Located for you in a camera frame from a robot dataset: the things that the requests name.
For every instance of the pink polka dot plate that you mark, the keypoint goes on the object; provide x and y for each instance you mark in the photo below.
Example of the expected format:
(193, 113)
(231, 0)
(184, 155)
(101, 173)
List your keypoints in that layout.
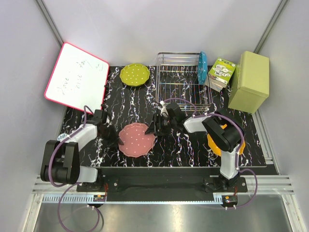
(135, 142)

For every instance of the metal wire dish rack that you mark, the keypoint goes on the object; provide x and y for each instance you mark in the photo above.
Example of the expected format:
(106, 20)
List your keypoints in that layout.
(177, 80)

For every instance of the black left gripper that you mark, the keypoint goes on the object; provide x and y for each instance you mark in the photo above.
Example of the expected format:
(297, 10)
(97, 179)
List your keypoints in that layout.
(110, 135)

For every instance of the green polka dot plate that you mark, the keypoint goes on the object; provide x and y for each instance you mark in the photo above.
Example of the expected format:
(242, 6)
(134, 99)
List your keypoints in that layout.
(134, 75)

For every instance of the pale green bin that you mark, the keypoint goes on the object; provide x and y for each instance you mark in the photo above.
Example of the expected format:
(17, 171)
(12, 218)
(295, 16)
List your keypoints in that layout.
(250, 84)

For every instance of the pink framed whiteboard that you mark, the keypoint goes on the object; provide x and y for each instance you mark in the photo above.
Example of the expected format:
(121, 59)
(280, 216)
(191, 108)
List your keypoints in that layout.
(78, 79)

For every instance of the orange polka dot plate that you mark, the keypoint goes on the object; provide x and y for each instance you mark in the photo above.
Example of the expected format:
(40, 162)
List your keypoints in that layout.
(224, 137)

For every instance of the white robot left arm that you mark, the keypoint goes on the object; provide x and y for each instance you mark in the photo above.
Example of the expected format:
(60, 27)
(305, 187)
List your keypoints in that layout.
(61, 159)

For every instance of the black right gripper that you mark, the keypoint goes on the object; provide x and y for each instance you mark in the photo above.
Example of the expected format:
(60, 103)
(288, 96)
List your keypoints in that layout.
(152, 128)

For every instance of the blue white round container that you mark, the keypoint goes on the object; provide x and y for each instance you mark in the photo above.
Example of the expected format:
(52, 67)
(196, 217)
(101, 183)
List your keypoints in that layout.
(63, 137)

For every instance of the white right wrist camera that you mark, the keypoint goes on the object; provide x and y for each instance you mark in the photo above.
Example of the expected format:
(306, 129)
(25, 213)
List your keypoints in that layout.
(163, 109)

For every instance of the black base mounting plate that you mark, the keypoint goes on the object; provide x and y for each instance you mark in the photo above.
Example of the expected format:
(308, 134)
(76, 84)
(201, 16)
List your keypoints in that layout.
(171, 185)

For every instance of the blue polka dot plate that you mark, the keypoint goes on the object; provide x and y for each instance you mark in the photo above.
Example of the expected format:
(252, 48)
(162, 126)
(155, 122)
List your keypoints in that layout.
(202, 68)

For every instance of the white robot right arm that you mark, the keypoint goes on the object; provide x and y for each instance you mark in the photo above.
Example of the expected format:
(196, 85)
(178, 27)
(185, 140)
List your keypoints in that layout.
(229, 170)

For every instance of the green printed cardboard box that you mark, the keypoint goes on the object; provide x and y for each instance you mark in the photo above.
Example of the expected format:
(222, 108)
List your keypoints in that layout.
(220, 74)

